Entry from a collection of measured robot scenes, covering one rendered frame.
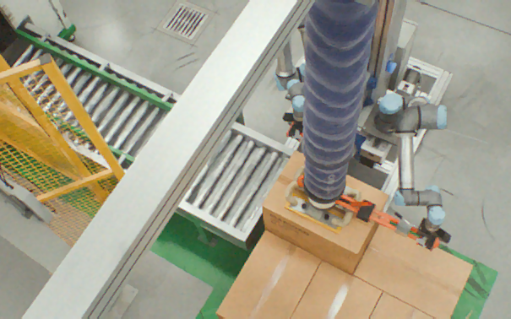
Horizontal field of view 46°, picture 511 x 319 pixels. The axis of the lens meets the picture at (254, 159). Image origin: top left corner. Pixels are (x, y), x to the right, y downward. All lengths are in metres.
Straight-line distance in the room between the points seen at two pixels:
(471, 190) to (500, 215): 0.26
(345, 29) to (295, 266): 2.08
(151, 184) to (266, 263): 2.57
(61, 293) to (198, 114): 0.45
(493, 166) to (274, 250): 1.86
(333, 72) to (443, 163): 2.68
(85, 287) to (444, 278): 2.88
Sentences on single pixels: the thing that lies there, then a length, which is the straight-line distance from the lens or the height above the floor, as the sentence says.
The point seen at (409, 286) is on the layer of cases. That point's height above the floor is 0.54.
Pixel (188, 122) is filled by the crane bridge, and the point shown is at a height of 3.05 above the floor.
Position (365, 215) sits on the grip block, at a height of 1.09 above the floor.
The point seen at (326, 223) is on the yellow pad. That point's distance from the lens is 3.39.
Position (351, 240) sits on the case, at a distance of 3.39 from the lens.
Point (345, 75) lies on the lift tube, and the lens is 2.16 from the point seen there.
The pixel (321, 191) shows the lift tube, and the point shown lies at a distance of 3.10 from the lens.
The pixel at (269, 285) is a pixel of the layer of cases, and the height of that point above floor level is 0.54.
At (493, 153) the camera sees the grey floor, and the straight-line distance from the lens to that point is 4.85.
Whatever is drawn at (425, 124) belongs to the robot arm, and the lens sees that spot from 3.02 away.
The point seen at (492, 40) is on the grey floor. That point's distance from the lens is 5.40.
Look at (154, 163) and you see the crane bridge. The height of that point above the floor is 3.05.
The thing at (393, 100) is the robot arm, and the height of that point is 1.27.
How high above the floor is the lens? 4.16
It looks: 64 degrees down
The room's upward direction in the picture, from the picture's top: 10 degrees counter-clockwise
